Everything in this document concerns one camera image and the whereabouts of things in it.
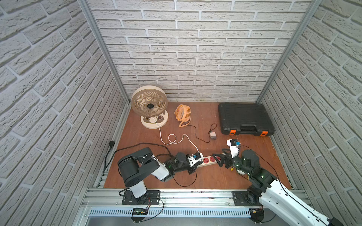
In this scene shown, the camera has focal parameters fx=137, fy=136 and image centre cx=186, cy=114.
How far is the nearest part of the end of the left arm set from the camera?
682mm

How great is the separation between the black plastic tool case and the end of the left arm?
371 mm

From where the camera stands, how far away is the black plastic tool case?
0.97 metres
